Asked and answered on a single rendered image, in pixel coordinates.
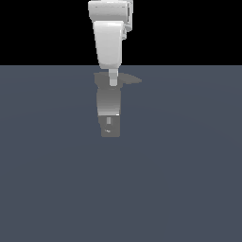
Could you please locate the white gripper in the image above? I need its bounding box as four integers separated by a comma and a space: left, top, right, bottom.
93, 20, 125, 87

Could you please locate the grey faucet body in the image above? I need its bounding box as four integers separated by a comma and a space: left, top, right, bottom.
95, 85, 122, 138

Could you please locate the grey faucet handle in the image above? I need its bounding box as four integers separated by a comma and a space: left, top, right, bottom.
93, 71, 143, 90

